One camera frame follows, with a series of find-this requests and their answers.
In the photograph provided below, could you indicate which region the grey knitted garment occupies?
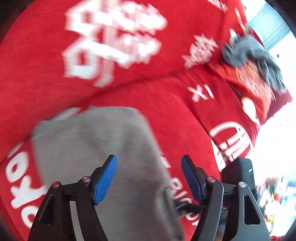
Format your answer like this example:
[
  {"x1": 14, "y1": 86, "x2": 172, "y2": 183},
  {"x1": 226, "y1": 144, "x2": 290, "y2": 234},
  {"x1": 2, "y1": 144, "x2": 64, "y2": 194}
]
[{"x1": 29, "y1": 107, "x2": 184, "y2": 240}]

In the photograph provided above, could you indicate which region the red blanket with white print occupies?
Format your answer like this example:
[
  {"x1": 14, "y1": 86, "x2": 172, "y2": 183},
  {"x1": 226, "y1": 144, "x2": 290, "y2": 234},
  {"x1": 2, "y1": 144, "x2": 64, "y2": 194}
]
[{"x1": 1, "y1": 1, "x2": 289, "y2": 240}]

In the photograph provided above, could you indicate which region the dark grey crumpled sock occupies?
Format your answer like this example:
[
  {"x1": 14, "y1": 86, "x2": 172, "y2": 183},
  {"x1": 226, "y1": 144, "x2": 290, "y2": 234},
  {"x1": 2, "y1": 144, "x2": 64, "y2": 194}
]
[{"x1": 222, "y1": 35, "x2": 287, "y2": 94}]

